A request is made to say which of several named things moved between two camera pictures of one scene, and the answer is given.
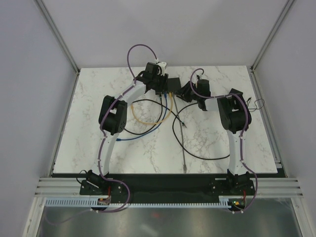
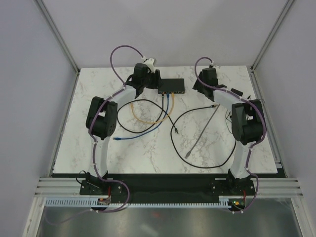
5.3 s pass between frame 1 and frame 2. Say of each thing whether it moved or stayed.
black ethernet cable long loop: moved
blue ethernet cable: stayed
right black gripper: moved
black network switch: stayed
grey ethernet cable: moved
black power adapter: stayed
